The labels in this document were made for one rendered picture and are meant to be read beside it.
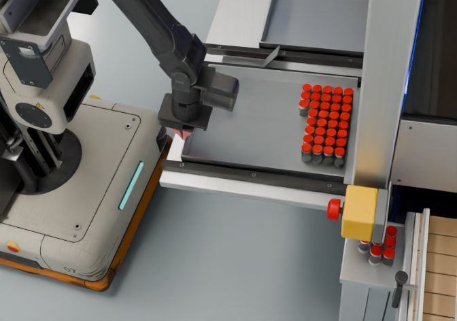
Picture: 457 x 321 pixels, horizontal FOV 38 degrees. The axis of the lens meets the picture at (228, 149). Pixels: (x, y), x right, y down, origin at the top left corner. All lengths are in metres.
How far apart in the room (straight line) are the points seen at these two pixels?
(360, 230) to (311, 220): 1.15
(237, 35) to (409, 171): 0.65
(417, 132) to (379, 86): 0.12
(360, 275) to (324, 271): 0.97
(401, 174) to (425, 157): 0.07
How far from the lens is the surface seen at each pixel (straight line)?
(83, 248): 2.07
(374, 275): 1.27
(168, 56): 1.16
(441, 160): 1.14
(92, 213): 2.12
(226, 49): 1.58
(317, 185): 1.33
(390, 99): 1.02
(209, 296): 2.22
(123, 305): 2.27
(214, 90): 1.23
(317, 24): 1.64
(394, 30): 0.91
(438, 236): 1.27
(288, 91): 1.50
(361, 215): 1.15
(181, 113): 1.30
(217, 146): 1.42
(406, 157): 1.13
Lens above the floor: 2.04
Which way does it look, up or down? 55 degrees down
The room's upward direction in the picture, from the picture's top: 10 degrees counter-clockwise
